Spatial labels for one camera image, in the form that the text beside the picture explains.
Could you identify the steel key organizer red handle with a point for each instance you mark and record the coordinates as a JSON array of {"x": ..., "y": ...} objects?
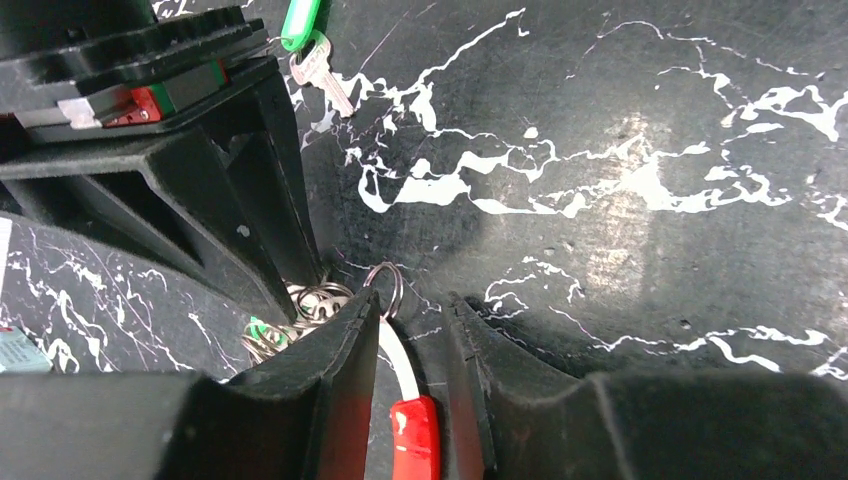
[{"x": 415, "y": 424}]

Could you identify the green key tag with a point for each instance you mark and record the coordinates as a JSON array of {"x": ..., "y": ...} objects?
[{"x": 298, "y": 24}]

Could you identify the silver key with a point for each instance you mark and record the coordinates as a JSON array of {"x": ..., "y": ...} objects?
[{"x": 313, "y": 68}]

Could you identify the white red small box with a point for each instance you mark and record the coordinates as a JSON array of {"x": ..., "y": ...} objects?
[{"x": 20, "y": 355}]

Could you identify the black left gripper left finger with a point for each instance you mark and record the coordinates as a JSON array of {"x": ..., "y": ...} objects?
[{"x": 303, "y": 414}]

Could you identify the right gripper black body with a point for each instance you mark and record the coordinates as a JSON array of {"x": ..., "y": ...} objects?
[{"x": 105, "y": 87}]

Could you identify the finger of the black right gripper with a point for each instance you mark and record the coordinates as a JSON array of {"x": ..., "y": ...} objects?
[{"x": 221, "y": 200}]

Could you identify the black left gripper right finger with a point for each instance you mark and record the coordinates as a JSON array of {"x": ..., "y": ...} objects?
[{"x": 515, "y": 417}]

